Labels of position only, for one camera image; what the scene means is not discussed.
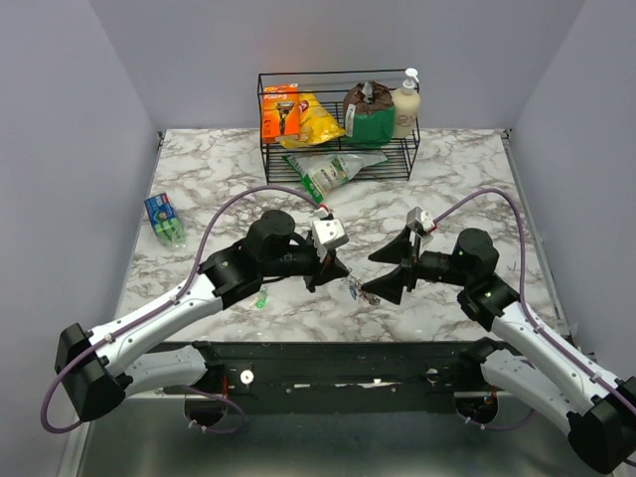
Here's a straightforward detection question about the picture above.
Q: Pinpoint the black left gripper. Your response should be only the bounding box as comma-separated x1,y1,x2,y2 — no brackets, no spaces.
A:
261,238,350,293

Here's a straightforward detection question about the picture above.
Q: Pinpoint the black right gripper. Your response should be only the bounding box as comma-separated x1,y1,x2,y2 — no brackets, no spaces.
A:
362,224,472,303

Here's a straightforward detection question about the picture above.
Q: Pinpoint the blue key tag with keys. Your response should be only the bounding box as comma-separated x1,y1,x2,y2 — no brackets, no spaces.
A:
346,275,381,306

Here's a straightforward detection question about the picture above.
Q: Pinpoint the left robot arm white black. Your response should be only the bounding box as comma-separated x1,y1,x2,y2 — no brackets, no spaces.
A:
54,210,349,422

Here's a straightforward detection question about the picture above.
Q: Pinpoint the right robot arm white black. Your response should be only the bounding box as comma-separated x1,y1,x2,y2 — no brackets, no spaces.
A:
362,229,635,474

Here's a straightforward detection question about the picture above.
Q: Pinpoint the green key tag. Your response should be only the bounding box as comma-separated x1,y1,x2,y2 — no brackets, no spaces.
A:
249,286,268,309

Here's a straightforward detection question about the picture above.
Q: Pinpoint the green white plastic pouch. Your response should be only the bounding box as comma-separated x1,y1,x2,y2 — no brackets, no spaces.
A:
283,151,388,204

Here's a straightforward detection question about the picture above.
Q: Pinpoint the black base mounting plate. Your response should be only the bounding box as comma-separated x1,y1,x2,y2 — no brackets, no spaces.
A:
101,340,580,416

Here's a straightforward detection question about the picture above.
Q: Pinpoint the yellow snack bag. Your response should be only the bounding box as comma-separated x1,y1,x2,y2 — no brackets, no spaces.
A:
280,92,346,149

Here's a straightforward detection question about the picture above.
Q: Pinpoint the brown green bag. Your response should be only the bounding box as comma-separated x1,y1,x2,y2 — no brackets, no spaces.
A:
343,80,396,149

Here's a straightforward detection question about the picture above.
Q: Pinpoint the cream lotion pump bottle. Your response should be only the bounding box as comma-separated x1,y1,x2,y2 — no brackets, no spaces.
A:
392,68,420,139

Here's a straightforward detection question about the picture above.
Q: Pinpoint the blue green toothpaste box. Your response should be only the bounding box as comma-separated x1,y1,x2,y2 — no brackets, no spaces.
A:
144,193,186,246

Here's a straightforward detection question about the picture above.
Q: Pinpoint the orange razor package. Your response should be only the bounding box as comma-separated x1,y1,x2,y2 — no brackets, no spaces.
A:
261,83,300,144

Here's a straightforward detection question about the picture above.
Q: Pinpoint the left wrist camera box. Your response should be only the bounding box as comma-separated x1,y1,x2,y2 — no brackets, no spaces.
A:
311,218,349,260

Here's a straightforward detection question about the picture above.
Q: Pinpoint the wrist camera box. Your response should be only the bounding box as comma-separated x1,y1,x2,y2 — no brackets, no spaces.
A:
406,207,437,239
311,218,349,260

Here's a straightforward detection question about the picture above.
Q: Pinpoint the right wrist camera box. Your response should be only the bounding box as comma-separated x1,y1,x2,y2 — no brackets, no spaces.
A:
406,207,437,239

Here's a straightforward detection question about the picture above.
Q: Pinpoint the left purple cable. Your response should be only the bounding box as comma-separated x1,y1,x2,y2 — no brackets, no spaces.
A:
40,184,329,436

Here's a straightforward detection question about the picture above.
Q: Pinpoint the black wire shelf rack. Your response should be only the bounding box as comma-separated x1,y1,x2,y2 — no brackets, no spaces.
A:
257,69,421,187

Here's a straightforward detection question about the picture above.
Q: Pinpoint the aluminium rail frame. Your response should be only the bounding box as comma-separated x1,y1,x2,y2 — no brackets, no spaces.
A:
59,397,593,476

